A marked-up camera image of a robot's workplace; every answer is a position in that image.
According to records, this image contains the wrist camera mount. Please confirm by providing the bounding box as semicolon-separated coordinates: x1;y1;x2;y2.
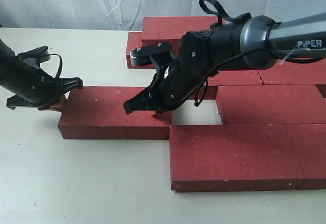
129;42;177;72
18;45;50;70

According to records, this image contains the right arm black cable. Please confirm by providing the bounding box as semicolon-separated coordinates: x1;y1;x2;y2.
193;0;326;107

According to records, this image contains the red brick top stacked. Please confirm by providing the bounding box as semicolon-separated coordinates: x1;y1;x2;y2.
142;16;218;41

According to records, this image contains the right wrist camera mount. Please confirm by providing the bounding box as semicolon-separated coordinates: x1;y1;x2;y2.
129;42;177;72

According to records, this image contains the red brick lower right row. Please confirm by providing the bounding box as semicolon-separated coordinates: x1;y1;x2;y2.
216;85;325;124

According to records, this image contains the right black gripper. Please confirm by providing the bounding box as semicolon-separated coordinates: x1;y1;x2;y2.
123;30;216;117

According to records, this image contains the red brick front large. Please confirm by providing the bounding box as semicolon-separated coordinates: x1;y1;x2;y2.
169;124;306;192

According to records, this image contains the grey fabric backdrop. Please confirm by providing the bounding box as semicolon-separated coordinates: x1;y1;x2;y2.
1;0;325;31

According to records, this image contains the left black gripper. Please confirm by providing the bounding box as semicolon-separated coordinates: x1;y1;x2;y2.
5;56;83;111

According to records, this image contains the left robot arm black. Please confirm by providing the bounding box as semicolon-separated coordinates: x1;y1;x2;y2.
1;41;83;111

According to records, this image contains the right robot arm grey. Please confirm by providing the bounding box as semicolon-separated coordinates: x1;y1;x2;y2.
123;13;325;114

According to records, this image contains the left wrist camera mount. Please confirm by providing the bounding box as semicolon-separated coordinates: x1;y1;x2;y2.
18;45;50;70

